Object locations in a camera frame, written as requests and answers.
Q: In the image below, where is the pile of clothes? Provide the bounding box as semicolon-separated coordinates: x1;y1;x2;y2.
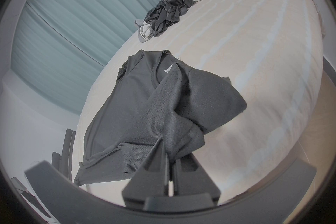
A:
135;0;195;43

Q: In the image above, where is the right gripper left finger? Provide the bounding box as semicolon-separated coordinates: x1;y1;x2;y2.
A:
122;140;169;204

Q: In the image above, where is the bed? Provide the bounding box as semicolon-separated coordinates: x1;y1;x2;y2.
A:
71;0;336;205

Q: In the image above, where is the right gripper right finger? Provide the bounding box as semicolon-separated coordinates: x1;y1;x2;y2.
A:
171;152;221;204

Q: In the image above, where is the black T-shirt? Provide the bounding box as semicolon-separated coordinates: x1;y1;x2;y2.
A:
73;50;248;187

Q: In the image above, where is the blue-green curtain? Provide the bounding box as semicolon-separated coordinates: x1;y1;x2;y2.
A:
26;0;164;66
10;5;105;116

